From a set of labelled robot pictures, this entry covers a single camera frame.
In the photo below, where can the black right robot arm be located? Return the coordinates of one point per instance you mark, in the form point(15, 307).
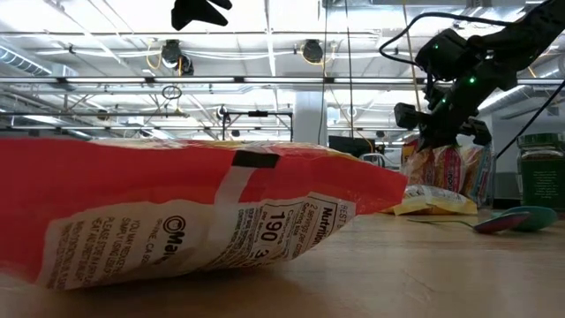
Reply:
point(521, 35)

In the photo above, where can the clear plastic bin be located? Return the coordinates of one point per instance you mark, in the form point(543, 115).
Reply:
point(491, 194)

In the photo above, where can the black metal stand rig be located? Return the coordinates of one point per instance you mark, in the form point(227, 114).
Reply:
point(258, 113)

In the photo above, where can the yellow ramen packet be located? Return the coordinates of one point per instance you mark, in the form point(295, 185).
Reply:
point(432, 201)

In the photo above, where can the green lid spice jar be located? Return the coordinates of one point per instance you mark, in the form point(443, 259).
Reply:
point(543, 176)

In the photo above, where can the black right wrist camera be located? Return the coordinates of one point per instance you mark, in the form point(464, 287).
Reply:
point(408, 115)

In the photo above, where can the red Maruchan ramen packet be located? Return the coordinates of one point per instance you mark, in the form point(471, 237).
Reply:
point(419, 168)

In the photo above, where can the teal plastic spoon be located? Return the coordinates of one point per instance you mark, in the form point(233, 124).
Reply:
point(543, 218)

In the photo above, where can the iridescent metal spoon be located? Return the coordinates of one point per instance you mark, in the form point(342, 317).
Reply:
point(503, 223)

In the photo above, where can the orange Maruchan ramen packet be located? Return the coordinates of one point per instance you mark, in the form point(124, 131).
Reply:
point(110, 176)

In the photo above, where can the black monitor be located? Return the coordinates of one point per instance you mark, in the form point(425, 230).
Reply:
point(351, 146)

